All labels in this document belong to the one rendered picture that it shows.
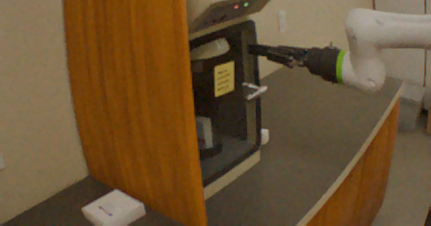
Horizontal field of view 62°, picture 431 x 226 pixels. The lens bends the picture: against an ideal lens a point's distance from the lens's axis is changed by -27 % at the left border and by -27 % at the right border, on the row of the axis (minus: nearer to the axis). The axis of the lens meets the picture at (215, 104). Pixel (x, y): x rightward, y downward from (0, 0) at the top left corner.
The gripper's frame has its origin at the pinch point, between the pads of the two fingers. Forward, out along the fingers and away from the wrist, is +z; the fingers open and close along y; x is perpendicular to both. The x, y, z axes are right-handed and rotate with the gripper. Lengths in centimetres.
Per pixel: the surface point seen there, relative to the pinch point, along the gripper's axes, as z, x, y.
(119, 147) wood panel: 22.0, 19.4, 35.2
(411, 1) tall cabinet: 1, 15, -284
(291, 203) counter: -17.9, 37.1, 12.3
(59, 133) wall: 48, 20, 42
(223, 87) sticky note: 3.6, 7.3, 12.4
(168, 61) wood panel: -1.0, -7.3, 35.2
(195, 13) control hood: -2.2, -16.0, 27.2
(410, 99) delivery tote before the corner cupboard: -7, 99, -238
